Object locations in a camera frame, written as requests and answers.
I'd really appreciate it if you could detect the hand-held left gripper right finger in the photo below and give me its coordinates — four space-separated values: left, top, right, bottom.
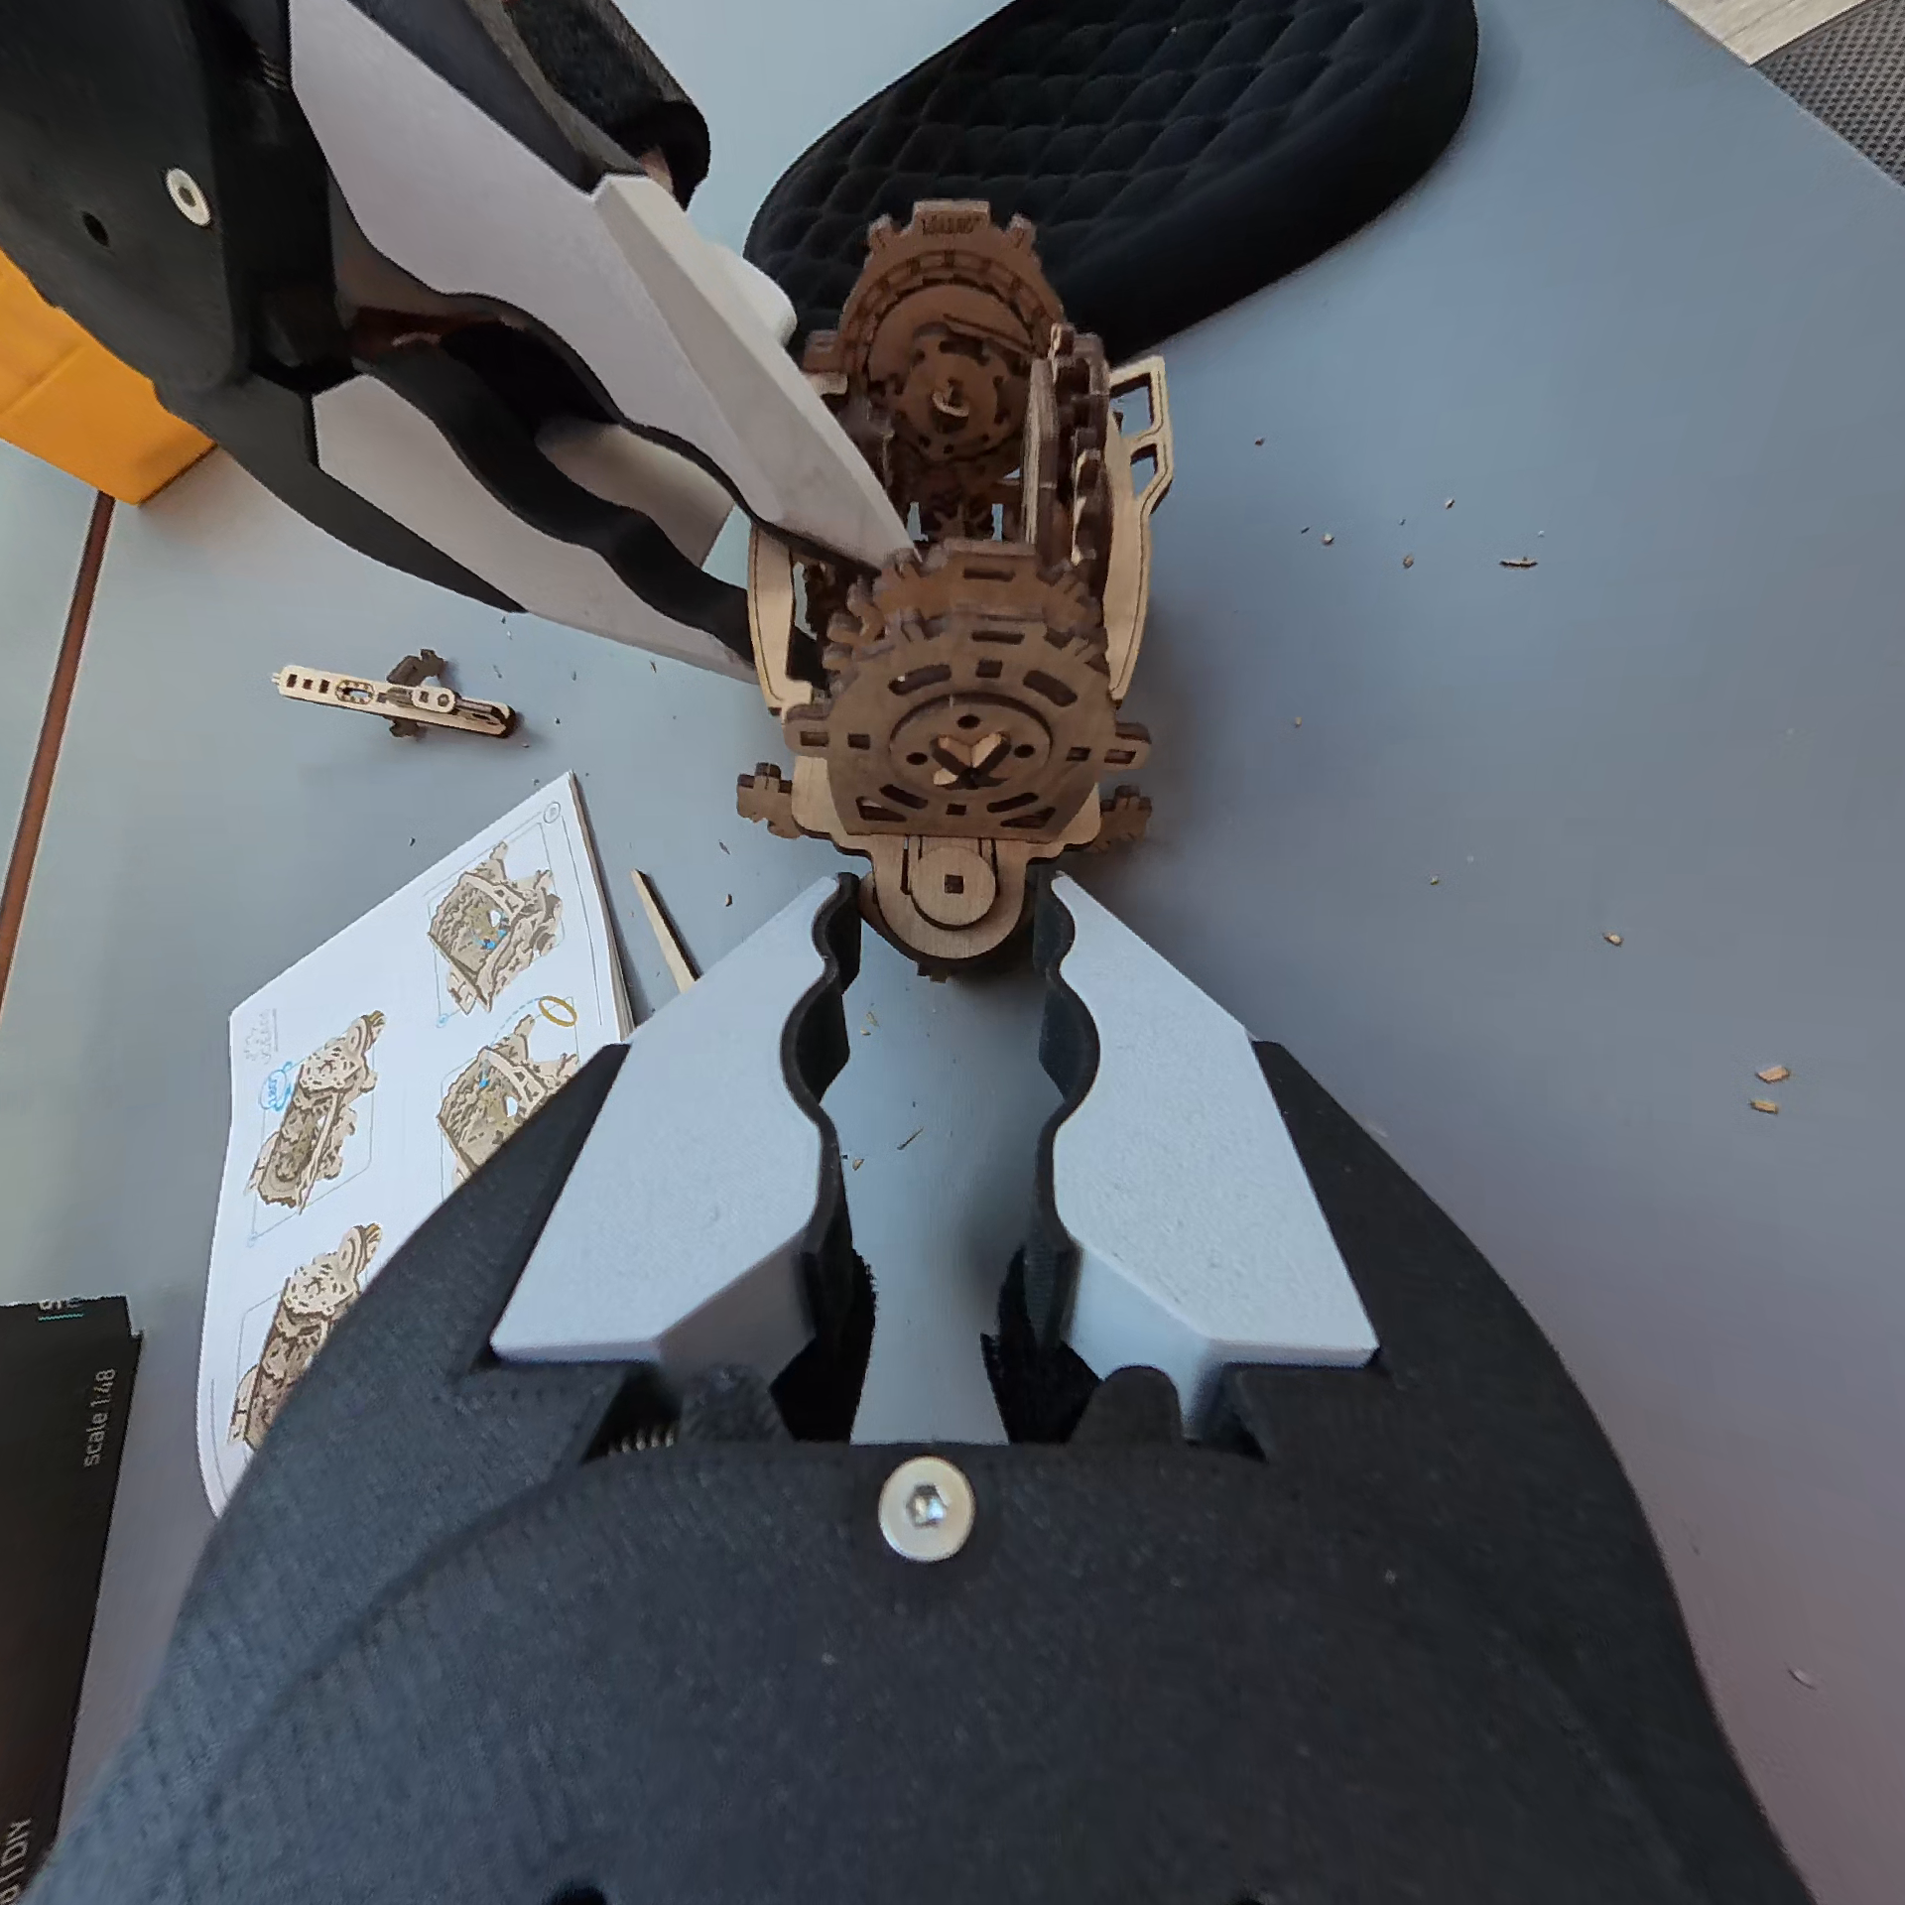
1022 872 1381 1440

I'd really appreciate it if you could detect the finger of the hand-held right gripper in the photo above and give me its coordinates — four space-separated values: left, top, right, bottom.
318 369 763 687
291 0 913 580

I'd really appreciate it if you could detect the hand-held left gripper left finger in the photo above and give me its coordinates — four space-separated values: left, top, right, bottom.
488 876 869 1382

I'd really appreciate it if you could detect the wooden mechanical gear model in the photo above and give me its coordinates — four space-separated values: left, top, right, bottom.
737 199 1169 983

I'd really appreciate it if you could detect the adjacent grey desk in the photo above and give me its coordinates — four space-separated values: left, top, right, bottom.
0 438 114 895

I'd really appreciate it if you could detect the yellow plastic bin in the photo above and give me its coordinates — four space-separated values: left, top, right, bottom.
0 244 218 508

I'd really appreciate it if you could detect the wooden strip with cross peg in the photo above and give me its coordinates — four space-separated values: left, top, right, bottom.
274 650 520 741

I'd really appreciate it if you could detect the pointed wooden stick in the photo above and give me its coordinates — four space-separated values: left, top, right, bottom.
633 870 699 991

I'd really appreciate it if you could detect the open instruction booklet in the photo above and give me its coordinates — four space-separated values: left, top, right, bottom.
198 770 634 1512

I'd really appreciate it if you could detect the black product box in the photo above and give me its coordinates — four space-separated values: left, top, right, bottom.
0 1295 143 1862

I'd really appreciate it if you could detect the black quilted cushion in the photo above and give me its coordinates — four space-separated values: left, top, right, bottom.
743 0 1483 359

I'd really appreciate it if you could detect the black mesh office chair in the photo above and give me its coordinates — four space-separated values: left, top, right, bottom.
1754 0 1905 194

